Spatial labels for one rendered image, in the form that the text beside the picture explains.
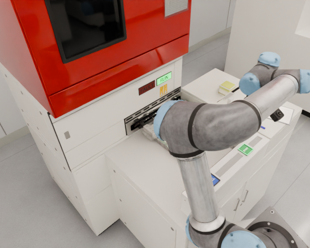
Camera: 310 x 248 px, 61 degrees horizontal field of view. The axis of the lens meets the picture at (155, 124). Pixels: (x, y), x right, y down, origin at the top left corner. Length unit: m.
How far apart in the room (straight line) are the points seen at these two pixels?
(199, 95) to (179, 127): 1.01
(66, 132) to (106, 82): 0.30
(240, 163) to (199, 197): 0.53
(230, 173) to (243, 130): 0.64
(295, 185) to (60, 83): 2.10
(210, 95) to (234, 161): 0.51
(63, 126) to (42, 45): 0.41
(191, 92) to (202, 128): 1.07
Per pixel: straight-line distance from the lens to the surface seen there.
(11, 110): 2.91
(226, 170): 1.27
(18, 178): 2.71
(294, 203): 2.48
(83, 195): 1.65
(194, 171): 0.75
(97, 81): 1.18
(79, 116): 1.28
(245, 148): 1.36
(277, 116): 1.15
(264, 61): 1.04
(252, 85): 0.96
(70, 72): 1.09
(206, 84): 1.74
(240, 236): 0.86
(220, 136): 0.61
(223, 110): 0.62
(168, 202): 1.30
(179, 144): 0.68
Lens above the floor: 1.93
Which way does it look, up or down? 43 degrees down
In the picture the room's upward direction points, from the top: 2 degrees counter-clockwise
